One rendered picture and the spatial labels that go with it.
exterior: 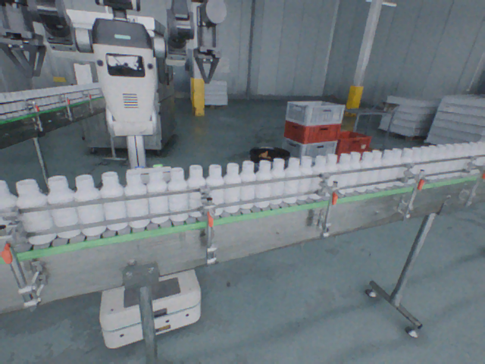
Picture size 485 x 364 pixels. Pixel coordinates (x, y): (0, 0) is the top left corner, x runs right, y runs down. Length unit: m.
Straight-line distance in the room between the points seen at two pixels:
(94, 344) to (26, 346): 0.35
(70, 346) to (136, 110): 1.33
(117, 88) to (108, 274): 0.77
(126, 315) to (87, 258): 0.81
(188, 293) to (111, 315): 0.39
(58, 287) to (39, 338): 1.13
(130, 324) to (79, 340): 0.35
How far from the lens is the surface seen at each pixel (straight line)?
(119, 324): 1.62
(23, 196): 0.80
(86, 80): 4.64
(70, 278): 0.88
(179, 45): 1.32
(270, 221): 0.92
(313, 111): 3.12
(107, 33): 1.36
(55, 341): 1.97
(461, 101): 7.24
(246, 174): 0.83
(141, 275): 0.88
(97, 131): 4.76
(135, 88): 1.28
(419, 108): 7.75
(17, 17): 0.86
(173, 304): 1.60
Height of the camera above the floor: 1.44
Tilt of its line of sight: 24 degrees down
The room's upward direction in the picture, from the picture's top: 4 degrees clockwise
